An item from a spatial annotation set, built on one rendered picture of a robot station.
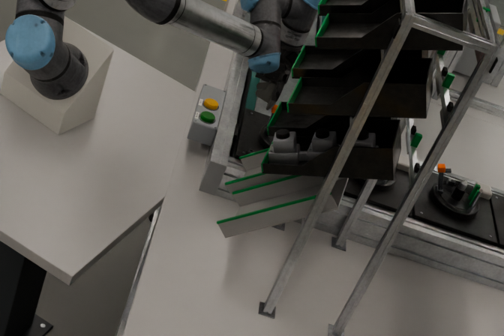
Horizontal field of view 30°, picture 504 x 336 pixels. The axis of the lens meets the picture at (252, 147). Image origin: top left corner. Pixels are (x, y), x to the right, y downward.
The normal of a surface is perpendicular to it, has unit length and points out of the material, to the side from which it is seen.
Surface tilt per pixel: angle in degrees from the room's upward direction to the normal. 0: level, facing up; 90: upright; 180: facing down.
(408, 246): 90
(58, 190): 0
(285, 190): 90
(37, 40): 54
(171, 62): 0
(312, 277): 0
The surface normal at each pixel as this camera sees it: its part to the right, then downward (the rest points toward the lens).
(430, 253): -0.10, 0.54
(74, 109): 0.80, 0.53
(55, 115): -0.51, 0.34
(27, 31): -0.16, -0.15
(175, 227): 0.32, -0.77
